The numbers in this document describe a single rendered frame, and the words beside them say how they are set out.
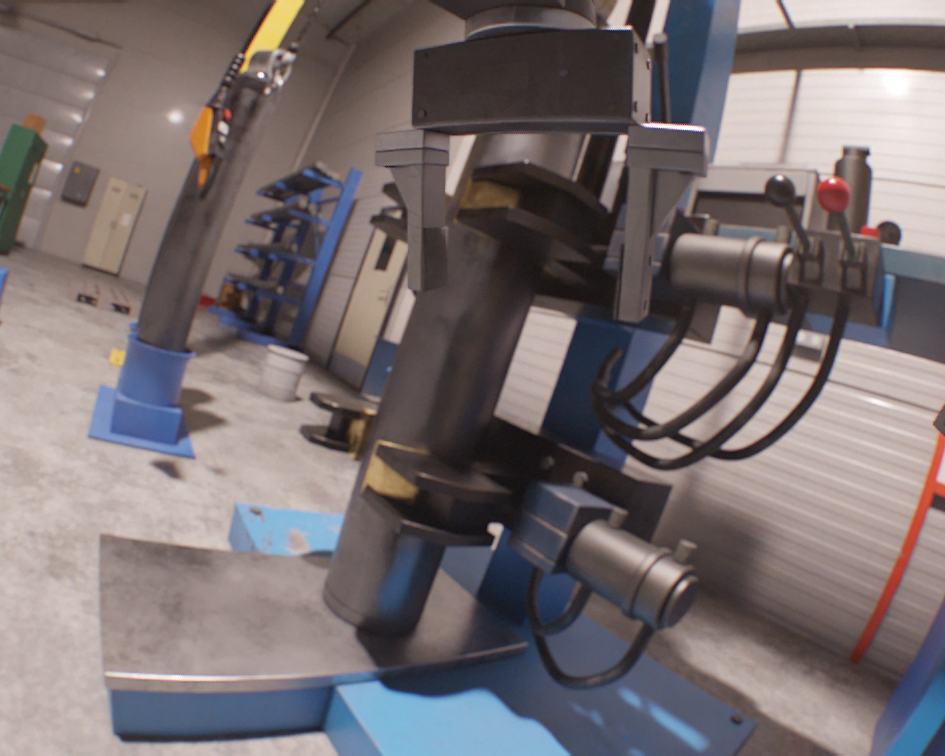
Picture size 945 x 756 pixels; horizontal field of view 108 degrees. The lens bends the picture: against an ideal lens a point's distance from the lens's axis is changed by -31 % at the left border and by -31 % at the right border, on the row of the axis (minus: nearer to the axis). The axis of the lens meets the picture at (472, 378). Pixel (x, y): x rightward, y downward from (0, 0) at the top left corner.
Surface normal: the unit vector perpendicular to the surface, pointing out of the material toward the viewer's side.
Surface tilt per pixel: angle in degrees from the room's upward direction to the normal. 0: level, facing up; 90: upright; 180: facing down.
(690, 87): 90
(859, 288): 90
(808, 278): 90
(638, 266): 114
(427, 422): 90
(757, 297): 139
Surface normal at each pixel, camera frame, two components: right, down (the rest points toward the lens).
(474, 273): -0.07, 0.02
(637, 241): -0.50, 0.29
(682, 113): -0.73, -0.23
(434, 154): 0.87, 0.19
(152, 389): 0.55, 0.22
